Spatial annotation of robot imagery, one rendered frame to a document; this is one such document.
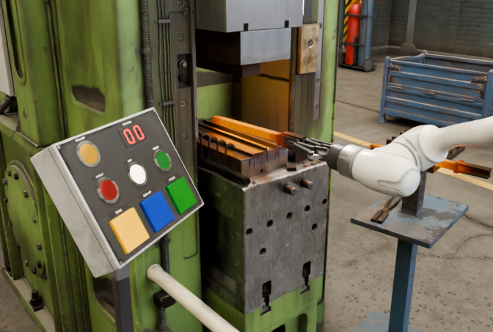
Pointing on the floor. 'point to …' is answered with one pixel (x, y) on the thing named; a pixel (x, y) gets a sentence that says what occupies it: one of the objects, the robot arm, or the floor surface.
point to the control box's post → (122, 299)
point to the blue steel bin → (436, 89)
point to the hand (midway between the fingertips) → (293, 141)
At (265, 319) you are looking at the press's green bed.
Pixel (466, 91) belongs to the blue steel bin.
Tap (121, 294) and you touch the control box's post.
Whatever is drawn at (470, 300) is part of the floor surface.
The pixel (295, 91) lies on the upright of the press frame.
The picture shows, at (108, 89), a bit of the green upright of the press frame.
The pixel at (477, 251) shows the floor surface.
